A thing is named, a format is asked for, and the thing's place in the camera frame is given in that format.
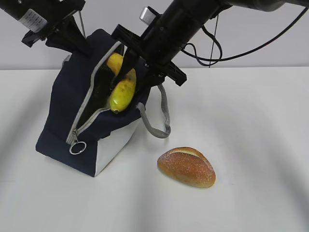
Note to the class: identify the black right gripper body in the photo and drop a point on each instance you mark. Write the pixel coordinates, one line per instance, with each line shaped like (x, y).
(157, 46)

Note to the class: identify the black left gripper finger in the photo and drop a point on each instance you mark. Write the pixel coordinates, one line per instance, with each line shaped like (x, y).
(74, 40)
(59, 42)

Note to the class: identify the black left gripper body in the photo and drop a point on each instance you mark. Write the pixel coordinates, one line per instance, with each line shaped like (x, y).
(46, 17)

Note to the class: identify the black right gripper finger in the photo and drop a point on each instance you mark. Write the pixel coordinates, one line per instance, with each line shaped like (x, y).
(148, 77)
(130, 59)

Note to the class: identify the yellow banana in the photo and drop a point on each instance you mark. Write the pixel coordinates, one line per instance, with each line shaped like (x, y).
(122, 94)

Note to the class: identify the navy blue lunch bag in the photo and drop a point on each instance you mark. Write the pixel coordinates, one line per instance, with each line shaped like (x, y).
(81, 130)

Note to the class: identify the brown bread loaf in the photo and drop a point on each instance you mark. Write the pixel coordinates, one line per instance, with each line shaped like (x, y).
(188, 166)

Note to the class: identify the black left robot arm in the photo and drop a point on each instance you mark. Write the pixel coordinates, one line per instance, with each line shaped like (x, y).
(14, 9)

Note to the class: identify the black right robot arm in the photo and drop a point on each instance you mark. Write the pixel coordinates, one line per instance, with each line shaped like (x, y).
(186, 17)

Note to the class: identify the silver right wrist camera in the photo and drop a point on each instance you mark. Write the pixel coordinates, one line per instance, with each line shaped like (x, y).
(148, 14)

